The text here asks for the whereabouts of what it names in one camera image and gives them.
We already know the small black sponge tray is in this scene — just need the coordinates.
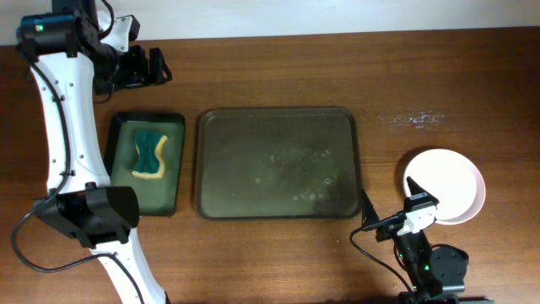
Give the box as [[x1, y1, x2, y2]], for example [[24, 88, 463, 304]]
[[105, 112, 185, 216]]

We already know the brown plastic serving tray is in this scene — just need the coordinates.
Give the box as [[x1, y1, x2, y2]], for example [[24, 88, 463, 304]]
[[194, 107, 365, 220]]

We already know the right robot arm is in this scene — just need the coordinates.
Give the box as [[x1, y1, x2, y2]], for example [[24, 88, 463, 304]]
[[349, 176, 469, 303]]

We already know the white plate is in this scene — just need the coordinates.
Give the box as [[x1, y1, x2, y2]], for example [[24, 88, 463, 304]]
[[402, 149, 486, 225]]

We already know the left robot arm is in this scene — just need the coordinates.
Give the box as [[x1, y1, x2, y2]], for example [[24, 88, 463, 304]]
[[17, 4, 169, 303]]

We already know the green and yellow sponge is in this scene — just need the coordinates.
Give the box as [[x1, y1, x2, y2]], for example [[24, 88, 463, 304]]
[[132, 130, 168, 179]]

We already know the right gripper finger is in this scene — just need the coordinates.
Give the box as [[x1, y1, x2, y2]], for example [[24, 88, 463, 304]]
[[406, 176, 428, 197], [361, 189, 380, 228]]

